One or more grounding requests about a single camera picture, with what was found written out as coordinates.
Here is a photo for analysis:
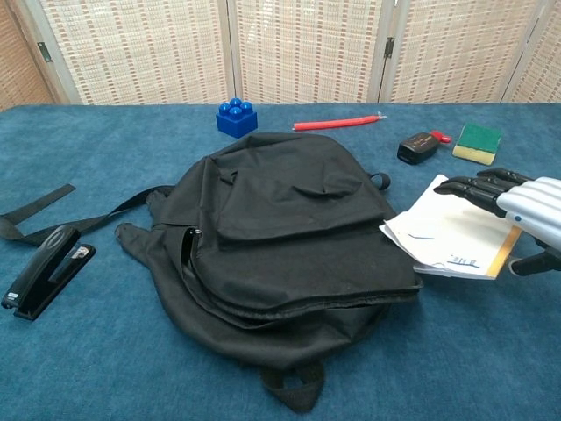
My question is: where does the red candle stick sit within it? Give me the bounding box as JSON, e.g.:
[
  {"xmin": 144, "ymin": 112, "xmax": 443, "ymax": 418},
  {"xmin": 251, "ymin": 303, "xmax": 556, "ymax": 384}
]
[{"xmin": 292, "ymin": 112, "xmax": 388, "ymax": 132}]

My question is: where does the blue toy building block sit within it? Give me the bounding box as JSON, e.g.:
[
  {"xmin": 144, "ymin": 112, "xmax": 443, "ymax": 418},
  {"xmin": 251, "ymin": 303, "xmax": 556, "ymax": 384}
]
[{"xmin": 215, "ymin": 95, "xmax": 259, "ymax": 139}]

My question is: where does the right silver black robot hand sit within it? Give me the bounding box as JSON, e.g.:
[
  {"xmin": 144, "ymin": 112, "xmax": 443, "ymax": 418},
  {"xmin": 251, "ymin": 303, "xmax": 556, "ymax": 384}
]
[{"xmin": 433, "ymin": 168, "xmax": 561, "ymax": 278}]

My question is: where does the woven folding screen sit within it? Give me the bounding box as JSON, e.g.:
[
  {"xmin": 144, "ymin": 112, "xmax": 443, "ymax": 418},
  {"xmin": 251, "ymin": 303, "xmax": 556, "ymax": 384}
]
[{"xmin": 0, "ymin": 0, "xmax": 561, "ymax": 113}]

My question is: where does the black stapler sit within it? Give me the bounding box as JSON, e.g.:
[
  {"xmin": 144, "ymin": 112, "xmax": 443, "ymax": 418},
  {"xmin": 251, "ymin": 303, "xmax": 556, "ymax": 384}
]
[{"xmin": 0, "ymin": 226, "xmax": 97, "ymax": 321}]

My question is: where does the black bottle with red cap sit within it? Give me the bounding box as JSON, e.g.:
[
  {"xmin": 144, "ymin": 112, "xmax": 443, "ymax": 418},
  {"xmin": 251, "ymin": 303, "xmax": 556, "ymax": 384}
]
[{"xmin": 396, "ymin": 130, "xmax": 452, "ymax": 167}]

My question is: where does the green and yellow sponge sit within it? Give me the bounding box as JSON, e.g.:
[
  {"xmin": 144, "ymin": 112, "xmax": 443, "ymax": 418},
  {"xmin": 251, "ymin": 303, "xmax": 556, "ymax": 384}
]
[{"xmin": 451, "ymin": 122, "xmax": 503, "ymax": 168}]

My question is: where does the black fabric backpack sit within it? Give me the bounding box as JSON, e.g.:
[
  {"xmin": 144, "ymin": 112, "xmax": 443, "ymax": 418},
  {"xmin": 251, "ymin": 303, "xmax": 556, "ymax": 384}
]
[{"xmin": 0, "ymin": 132, "xmax": 425, "ymax": 413}]

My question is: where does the blue table cover cloth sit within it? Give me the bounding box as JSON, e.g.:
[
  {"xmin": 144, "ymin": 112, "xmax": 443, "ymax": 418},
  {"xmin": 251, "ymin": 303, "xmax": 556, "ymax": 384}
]
[{"xmin": 0, "ymin": 103, "xmax": 561, "ymax": 421}]

